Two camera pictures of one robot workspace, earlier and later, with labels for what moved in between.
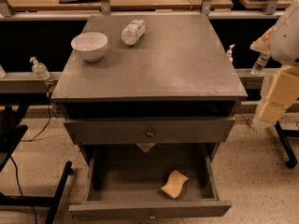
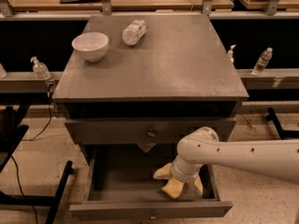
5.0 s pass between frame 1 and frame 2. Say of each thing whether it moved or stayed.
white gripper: moved
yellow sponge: stayed
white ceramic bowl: stayed
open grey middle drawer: stayed
